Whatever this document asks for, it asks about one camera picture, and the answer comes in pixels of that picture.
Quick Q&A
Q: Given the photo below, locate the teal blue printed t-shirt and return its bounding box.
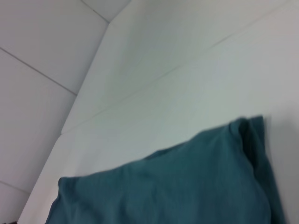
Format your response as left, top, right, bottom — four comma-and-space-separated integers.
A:
45, 114, 287, 224

